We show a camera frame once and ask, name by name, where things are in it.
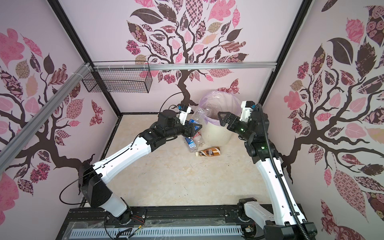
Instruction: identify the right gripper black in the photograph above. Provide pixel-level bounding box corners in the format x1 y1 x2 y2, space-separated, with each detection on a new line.
217 112 253 144

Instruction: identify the blue label white cap bottle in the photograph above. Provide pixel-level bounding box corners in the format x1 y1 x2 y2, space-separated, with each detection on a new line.
189 107 213 127

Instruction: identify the clear bottle blue label cap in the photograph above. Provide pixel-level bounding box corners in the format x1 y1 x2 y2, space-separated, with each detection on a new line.
185 138 198 153

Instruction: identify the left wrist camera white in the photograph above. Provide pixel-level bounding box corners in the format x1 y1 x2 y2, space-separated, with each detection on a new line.
178 105 192 125

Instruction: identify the white bin with purple liner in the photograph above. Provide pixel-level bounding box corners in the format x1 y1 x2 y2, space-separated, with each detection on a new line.
199 91 242 147

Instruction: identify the red label yellow cap bottle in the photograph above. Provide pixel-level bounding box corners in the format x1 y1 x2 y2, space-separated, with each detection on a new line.
193 133 205 147

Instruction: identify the aluminium rail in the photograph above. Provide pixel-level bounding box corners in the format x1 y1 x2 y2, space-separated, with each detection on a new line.
94 62 277 71
1 63 91 173

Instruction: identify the brown gold coffee bottle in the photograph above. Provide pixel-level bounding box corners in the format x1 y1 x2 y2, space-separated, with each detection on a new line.
195 147 221 157

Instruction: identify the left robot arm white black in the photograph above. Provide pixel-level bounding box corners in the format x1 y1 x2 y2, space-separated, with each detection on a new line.
78 106 202 225

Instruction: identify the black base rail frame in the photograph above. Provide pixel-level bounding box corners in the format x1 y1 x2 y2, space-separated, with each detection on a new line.
56 198 273 240

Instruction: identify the aluminium rail back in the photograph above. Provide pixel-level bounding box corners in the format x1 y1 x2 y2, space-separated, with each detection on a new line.
94 62 277 71

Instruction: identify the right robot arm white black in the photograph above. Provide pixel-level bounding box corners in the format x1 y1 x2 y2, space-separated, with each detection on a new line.
218 101 318 240

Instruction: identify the aluminium rail left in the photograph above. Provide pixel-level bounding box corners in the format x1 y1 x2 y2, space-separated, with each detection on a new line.
1 63 91 173

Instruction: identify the white slotted cable duct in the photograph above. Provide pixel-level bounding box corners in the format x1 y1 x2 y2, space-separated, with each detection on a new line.
67 226 243 240

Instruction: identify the black wire basket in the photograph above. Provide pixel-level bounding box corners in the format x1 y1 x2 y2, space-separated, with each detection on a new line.
82 60 153 94

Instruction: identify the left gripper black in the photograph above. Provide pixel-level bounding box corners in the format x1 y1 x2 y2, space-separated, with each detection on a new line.
165 119 202 139

